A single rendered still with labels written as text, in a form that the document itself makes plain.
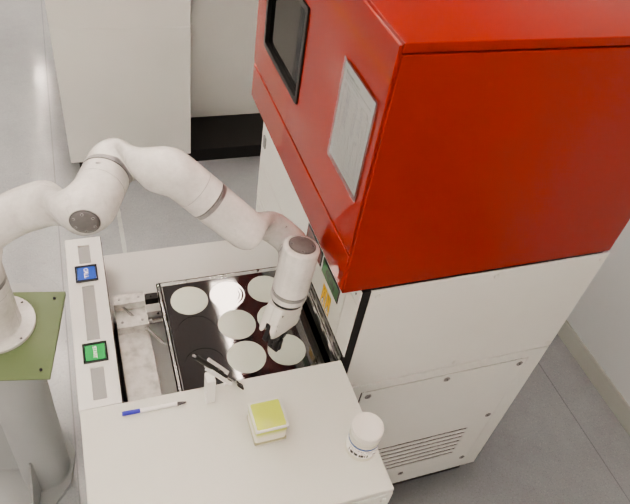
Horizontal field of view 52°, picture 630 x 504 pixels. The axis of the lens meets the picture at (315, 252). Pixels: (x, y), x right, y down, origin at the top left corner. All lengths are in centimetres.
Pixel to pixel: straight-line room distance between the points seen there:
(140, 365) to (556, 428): 187
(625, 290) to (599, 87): 169
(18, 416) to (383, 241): 126
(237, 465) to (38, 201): 69
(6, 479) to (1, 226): 129
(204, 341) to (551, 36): 108
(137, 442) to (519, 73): 106
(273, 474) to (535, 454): 161
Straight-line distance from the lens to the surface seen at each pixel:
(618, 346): 304
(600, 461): 298
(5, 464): 257
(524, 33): 120
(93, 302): 173
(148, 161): 127
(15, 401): 205
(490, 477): 273
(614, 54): 132
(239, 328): 173
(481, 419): 230
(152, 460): 146
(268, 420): 143
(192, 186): 127
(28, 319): 188
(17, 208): 145
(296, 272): 140
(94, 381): 159
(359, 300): 145
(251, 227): 133
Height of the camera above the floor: 226
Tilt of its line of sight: 44 degrees down
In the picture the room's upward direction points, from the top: 11 degrees clockwise
